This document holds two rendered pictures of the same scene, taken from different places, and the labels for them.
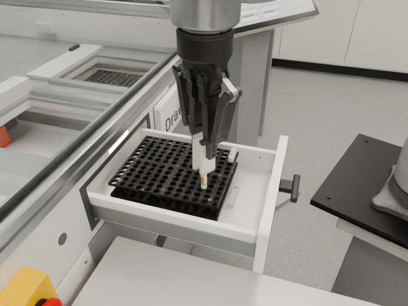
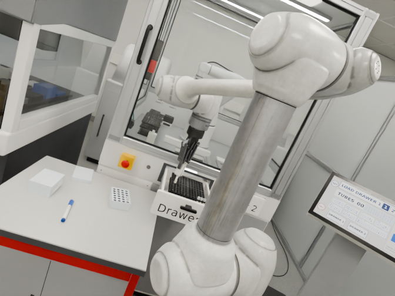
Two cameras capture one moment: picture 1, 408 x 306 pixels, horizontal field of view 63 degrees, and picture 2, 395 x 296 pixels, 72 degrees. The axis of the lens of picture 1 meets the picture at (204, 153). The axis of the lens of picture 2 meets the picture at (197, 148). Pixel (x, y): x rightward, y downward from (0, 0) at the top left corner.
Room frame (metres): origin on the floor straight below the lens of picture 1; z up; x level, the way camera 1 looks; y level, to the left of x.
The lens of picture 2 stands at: (-0.03, -1.06, 1.43)
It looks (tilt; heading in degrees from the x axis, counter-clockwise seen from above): 15 degrees down; 64
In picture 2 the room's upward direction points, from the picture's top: 23 degrees clockwise
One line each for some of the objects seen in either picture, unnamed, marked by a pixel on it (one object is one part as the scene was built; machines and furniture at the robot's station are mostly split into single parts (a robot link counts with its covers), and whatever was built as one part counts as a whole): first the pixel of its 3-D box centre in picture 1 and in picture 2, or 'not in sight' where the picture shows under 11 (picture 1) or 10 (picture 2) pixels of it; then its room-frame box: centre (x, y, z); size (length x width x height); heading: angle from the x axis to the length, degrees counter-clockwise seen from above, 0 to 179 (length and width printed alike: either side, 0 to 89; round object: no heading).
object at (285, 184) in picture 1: (288, 186); (188, 208); (0.47, -0.16, 0.91); 0.07 x 0.04 x 0.01; 163
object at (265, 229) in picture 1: (272, 195); (186, 211); (0.48, -0.14, 0.87); 0.29 x 0.02 x 0.11; 163
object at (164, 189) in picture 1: (178, 178); (185, 191); (0.54, 0.06, 0.87); 0.22 x 0.18 x 0.06; 73
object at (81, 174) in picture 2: not in sight; (83, 174); (0.06, 0.22, 0.77); 0.13 x 0.09 x 0.02; 86
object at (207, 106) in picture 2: not in sight; (206, 97); (0.43, 0.00, 1.35); 0.13 x 0.11 x 0.16; 9
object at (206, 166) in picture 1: (207, 155); (179, 168); (0.43, -0.01, 1.01); 0.03 x 0.01 x 0.07; 129
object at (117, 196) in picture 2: not in sight; (119, 198); (0.23, 0.04, 0.78); 0.12 x 0.08 x 0.04; 89
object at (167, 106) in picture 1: (178, 101); (238, 199); (0.87, 0.08, 0.87); 0.29 x 0.02 x 0.11; 163
